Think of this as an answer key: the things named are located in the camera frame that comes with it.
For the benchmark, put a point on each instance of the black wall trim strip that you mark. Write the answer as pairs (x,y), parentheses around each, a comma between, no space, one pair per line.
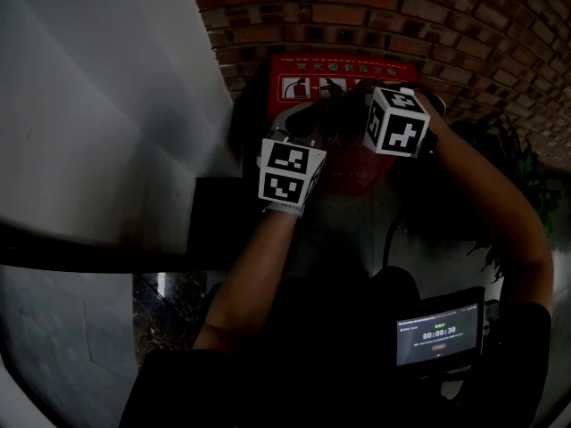
(89,250)

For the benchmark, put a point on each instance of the red fire extinguisher box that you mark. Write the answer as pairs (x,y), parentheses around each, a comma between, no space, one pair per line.
(352,158)

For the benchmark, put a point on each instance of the person's right forearm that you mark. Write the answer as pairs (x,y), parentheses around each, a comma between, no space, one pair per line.
(504,212)

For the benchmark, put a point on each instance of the person's black clothing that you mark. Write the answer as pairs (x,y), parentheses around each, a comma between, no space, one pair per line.
(312,381)

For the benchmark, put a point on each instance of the black plinth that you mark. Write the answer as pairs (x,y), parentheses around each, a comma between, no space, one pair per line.
(216,221)

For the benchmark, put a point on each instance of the green potted plant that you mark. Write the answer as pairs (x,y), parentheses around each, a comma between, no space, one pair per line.
(531,181)

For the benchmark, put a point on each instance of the black phone with lit screen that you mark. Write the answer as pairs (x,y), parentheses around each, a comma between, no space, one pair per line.
(437,334)

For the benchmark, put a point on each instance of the black wristband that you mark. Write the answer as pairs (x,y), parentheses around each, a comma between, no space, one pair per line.
(430,143)

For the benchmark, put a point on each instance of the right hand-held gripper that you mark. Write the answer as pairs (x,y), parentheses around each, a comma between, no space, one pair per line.
(394,123)

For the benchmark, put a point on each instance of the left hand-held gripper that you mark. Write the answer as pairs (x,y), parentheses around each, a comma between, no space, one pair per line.
(285,172)

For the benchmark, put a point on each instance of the person's left forearm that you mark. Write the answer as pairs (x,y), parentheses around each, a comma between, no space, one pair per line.
(250,279)

